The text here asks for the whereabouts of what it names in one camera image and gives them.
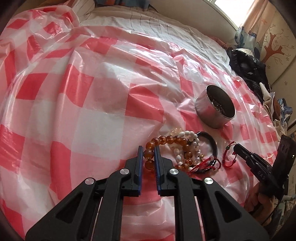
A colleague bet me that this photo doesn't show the round silver metal tin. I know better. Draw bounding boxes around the round silver metal tin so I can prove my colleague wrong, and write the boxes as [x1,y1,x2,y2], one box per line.
[195,84,236,129]

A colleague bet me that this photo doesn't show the black clothing pile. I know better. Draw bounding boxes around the black clothing pile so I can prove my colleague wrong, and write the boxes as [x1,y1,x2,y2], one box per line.
[226,48,270,104]

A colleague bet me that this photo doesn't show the person's right hand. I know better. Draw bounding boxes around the person's right hand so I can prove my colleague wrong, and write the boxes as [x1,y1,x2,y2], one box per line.
[244,183,275,226]

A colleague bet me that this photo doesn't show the white bead bracelet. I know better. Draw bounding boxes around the white bead bracelet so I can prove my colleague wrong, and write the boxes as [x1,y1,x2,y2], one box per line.
[171,128,205,171]

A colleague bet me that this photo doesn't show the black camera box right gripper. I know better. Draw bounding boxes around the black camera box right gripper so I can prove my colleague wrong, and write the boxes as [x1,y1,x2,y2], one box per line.
[272,135,295,185]

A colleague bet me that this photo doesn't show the red string bracelet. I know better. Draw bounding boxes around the red string bracelet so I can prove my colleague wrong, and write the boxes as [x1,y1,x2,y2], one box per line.
[222,141,238,168]

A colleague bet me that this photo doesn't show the white striped bed sheet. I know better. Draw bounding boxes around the white striped bed sheet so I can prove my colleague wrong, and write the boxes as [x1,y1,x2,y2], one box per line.
[78,6,235,75]

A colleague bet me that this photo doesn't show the red white checkered plastic sheet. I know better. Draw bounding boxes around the red white checkered plastic sheet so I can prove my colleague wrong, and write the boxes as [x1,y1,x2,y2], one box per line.
[1,2,278,237]

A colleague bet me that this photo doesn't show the black coil bracelet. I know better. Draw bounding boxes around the black coil bracelet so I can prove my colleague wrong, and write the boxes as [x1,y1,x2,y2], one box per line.
[194,131,221,174]

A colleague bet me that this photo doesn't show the amber bead bracelet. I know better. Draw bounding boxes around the amber bead bracelet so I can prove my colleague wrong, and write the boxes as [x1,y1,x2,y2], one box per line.
[143,134,194,172]

